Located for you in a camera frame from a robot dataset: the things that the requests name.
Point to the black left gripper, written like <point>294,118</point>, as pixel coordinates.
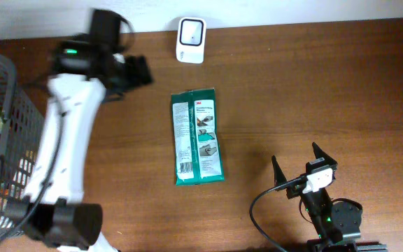
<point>144,77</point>

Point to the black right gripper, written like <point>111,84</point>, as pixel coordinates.
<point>278,175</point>

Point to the green 3M gloves package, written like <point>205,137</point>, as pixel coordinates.
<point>197,150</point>

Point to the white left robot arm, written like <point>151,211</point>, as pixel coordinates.
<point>87,71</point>

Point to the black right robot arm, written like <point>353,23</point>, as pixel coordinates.
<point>336,221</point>

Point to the white barcode scanner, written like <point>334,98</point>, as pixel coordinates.
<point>191,38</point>

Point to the dark grey plastic basket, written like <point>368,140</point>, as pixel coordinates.
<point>22,125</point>

